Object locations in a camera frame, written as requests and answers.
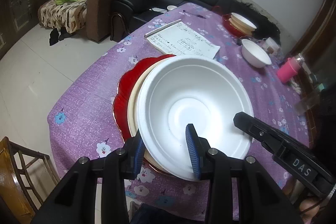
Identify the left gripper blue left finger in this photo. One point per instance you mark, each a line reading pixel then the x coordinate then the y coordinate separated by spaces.
pixel 135 150

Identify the black pen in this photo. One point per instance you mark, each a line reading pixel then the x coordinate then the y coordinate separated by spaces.
pixel 196 15

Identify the purple floral tablecloth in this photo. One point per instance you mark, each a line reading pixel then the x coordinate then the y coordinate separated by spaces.
pixel 82 124

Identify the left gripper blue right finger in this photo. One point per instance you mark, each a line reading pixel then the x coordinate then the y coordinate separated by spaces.
pixel 197 148

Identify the large red plate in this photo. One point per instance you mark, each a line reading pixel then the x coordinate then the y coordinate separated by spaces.
pixel 119 108

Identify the black leather sofa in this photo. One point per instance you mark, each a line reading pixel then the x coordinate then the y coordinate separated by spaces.
pixel 136 13

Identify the bottle with pink knit sleeve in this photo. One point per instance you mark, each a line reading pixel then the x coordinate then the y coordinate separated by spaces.
pixel 290 68

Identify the open notebook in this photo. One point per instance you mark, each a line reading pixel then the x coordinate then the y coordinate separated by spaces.
pixel 176 38

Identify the white paper bowl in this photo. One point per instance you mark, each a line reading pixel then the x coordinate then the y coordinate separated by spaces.
pixel 184 90
pixel 254 54

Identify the stack of bowls on red plate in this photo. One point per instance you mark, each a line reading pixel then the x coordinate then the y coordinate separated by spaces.
pixel 237 25

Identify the white work gloves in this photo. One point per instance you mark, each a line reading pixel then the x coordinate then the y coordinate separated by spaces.
pixel 295 86

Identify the white plastic jar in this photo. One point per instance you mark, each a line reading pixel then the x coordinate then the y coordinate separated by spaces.
pixel 271 46

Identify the beige plastic bowl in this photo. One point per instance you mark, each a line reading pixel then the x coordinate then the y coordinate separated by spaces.
pixel 134 108

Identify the wooden chair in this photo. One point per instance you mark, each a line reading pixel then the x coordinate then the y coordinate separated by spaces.
pixel 16 184

